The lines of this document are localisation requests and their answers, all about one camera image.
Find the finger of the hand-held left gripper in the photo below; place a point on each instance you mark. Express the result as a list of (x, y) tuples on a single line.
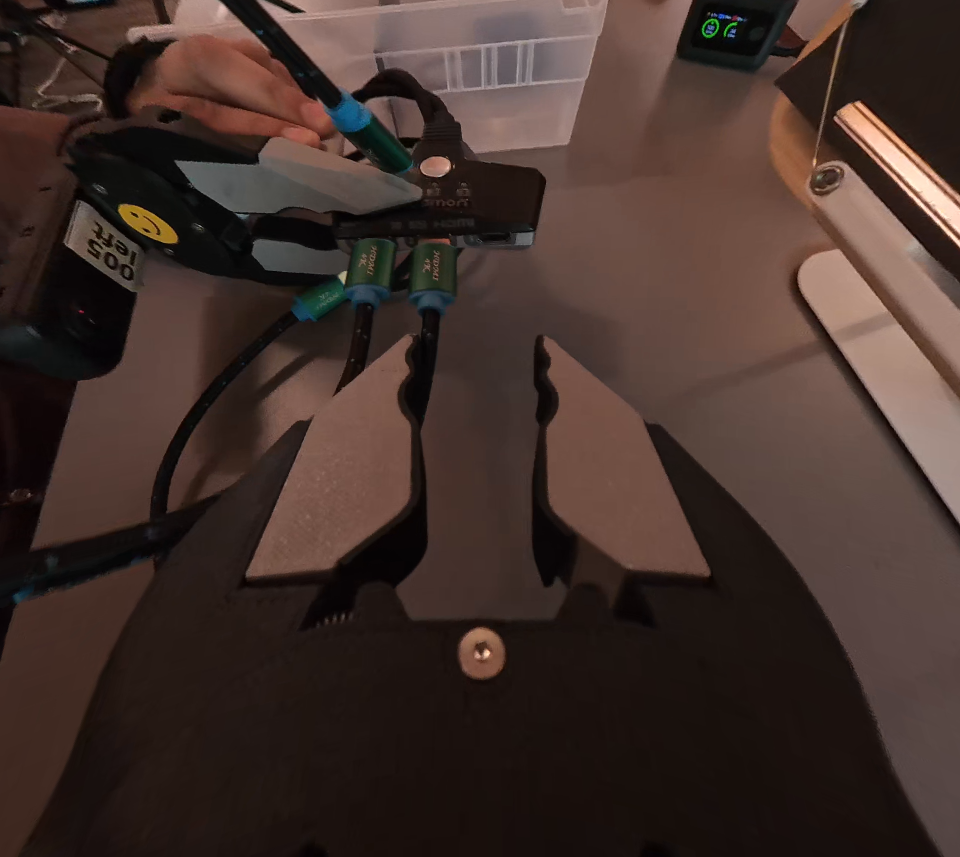
[(300, 178), (300, 258)]

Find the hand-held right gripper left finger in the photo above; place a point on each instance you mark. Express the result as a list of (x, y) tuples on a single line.
[(337, 489)]

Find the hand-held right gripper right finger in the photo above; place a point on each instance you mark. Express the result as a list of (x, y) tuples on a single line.
[(615, 497)]

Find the hdmi switch box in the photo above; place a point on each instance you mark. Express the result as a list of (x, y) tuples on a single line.
[(502, 197)]

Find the clear plastic storage bin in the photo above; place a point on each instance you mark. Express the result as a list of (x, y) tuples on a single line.
[(487, 9)]

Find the person's left hand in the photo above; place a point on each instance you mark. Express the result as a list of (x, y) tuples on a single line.
[(225, 84)]

